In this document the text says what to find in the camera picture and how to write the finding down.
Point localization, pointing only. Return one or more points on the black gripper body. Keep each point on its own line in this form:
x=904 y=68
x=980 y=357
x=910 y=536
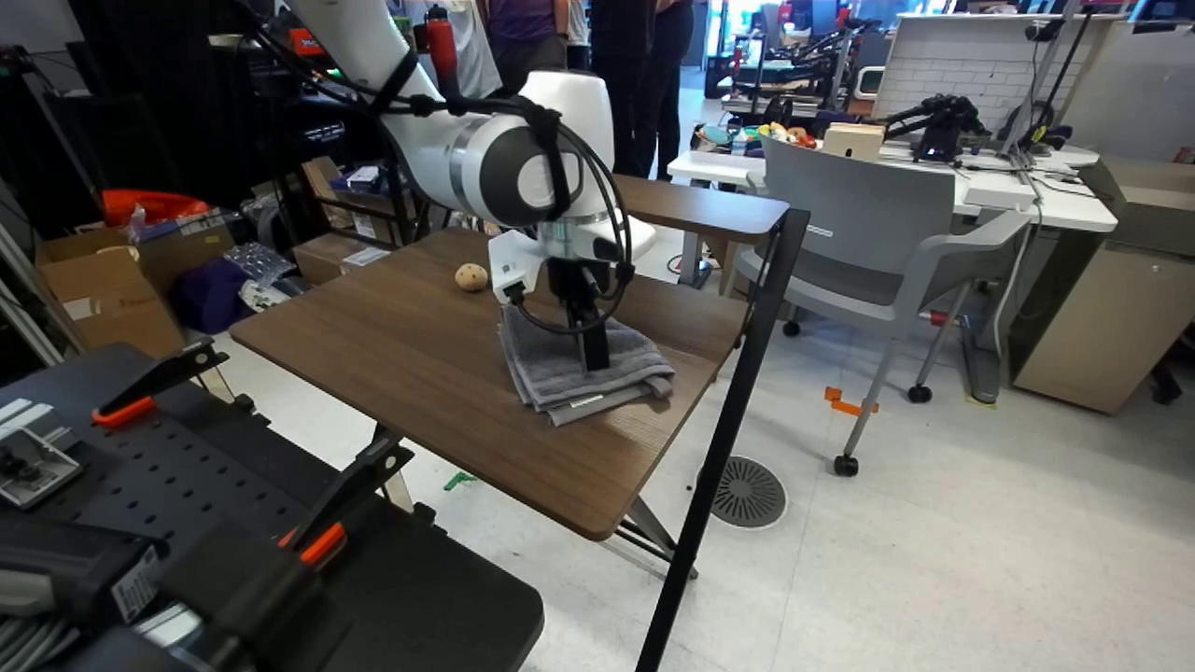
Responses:
x=579 y=287

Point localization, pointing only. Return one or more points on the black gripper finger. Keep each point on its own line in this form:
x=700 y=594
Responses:
x=579 y=337
x=604 y=342

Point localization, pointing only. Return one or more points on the grey cloth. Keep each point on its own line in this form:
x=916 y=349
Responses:
x=636 y=371

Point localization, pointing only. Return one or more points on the small brown round object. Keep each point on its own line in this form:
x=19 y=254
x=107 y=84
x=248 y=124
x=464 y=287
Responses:
x=471 y=278

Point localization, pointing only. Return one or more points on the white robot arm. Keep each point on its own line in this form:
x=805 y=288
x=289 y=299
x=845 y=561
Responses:
x=471 y=164

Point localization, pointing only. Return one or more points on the white office desk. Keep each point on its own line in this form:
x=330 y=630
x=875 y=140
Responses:
x=1057 y=207

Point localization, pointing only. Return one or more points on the black metal rack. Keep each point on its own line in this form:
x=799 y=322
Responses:
x=397 y=200

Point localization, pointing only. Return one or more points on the round floor drain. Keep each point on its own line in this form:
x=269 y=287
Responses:
x=751 y=495

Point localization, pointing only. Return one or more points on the person in black clothes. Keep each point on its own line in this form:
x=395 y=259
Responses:
x=655 y=75

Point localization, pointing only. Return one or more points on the small cardboard box white label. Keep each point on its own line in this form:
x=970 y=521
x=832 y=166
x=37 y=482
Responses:
x=325 y=259

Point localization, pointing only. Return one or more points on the person in white shirt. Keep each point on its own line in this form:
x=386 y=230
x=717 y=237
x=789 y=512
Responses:
x=478 y=52

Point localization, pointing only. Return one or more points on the person in purple shirt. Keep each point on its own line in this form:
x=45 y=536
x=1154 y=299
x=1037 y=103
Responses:
x=523 y=23

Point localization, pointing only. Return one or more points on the grey office chair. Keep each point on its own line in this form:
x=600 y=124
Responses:
x=859 y=211

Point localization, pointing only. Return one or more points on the small tan box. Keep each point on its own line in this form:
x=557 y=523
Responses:
x=854 y=140

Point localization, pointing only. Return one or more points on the black perforated workbench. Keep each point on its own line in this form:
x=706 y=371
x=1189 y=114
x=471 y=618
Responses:
x=412 y=600

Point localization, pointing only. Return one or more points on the patterned white grey item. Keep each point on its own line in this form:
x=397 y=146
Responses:
x=264 y=262

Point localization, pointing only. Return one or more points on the dark blue bag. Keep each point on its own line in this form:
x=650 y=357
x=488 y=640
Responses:
x=212 y=298

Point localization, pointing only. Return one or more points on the black desktop device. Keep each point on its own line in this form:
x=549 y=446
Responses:
x=947 y=124

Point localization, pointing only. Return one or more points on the light grey partition panel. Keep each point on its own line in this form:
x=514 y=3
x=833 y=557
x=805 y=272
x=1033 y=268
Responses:
x=956 y=62

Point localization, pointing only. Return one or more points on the orange red bag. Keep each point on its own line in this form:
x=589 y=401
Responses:
x=149 y=207

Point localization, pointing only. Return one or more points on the large cardboard box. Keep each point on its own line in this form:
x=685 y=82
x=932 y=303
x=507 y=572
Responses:
x=107 y=299

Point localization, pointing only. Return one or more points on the black tripod stand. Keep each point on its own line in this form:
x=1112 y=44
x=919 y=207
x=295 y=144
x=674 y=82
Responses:
x=1039 y=130

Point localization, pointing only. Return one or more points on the beige cabinet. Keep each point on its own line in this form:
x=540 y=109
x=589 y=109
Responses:
x=1108 y=322

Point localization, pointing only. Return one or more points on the small printed card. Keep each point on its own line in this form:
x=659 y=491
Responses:
x=36 y=469

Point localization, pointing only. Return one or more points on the black flat case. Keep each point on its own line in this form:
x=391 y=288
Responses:
x=61 y=561

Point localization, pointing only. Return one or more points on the white wrist mount plate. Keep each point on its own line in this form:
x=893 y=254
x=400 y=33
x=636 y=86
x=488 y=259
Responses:
x=514 y=262

